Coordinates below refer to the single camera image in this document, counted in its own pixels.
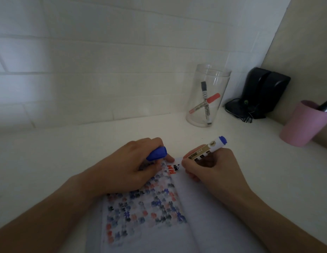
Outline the black cable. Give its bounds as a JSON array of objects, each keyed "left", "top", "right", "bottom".
[{"left": 224, "top": 98, "right": 255, "bottom": 124}]

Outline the blue whiteboard marker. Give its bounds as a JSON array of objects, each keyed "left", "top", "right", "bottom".
[{"left": 180, "top": 136, "right": 228, "bottom": 167}]

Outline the white notebook with coloured marks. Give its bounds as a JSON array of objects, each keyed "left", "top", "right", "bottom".
[{"left": 85, "top": 155, "right": 270, "bottom": 253}]

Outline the person's right hand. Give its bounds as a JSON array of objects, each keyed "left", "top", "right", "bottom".
[{"left": 182, "top": 148, "right": 253, "bottom": 206}]

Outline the person's right forearm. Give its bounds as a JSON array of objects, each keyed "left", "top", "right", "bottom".
[{"left": 225, "top": 189, "right": 327, "bottom": 253}]

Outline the black whiteboard marker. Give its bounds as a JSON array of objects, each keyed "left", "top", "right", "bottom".
[{"left": 200, "top": 81, "right": 213, "bottom": 126}]

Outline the person's left forearm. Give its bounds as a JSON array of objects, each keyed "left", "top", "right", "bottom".
[{"left": 0, "top": 175, "right": 101, "bottom": 253}]

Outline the clear plastic jar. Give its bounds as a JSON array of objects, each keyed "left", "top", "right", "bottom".
[{"left": 186, "top": 64, "right": 232, "bottom": 128}]

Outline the red whiteboard marker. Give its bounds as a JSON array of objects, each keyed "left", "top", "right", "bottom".
[{"left": 189, "top": 93, "right": 221, "bottom": 114}]

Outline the black desktop device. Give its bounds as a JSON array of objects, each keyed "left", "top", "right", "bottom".
[{"left": 242, "top": 67, "right": 291, "bottom": 119}]

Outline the blue marker cap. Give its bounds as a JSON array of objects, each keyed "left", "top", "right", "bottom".
[{"left": 146, "top": 146, "right": 167, "bottom": 162}]

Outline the pink cup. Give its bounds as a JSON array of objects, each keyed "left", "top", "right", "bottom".
[{"left": 279, "top": 100, "right": 327, "bottom": 148}]

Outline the person's left hand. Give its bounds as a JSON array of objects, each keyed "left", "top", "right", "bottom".
[{"left": 73, "top": 138, "right": 175, "bottom": 200}]

